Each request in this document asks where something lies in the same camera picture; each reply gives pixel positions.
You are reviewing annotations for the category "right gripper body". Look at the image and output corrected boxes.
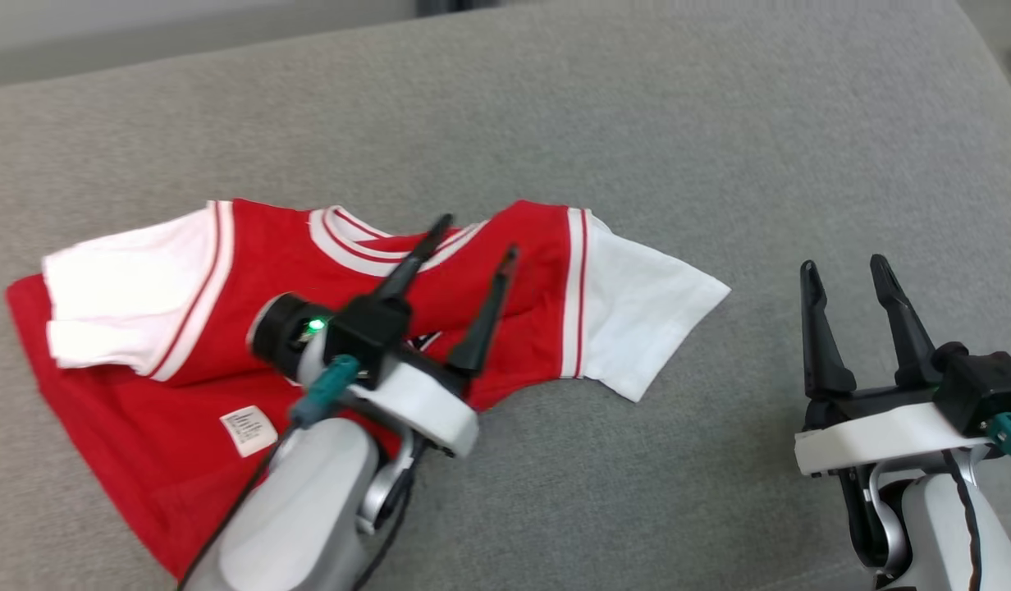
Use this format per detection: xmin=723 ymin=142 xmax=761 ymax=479
xmin=793 ymin=382 xmax=999 ymax=479

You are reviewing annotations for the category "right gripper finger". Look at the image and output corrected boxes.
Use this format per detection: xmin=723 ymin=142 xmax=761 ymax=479
xmin=869 ymin=254 xmax=943 ymax=391
xmin=799 ymin=259 xmax=858 ymax=401

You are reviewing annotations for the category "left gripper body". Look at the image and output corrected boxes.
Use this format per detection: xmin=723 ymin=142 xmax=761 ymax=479
xmin=341 ymin=353 xmax=480 ymax=459

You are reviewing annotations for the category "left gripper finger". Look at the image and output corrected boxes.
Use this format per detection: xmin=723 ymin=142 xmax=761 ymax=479
xmin=446 ymin=245 xmax=520 ymax=380
xmin=373 ymin=213 xmax=455 ymax=306

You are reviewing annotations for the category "red jersey with white sleeves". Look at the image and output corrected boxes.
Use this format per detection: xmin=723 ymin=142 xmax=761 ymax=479
xmin=5 ymin=197 xmax=732 ymax=580

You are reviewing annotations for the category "teal left camera connector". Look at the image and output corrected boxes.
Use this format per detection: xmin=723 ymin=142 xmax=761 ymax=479
xmin=290 ymin=355 xmax=360 ymax=428

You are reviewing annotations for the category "grey metal post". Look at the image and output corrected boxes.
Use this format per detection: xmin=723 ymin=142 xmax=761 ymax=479
xmin=414 ymin=0 xmax=503 ymax=17

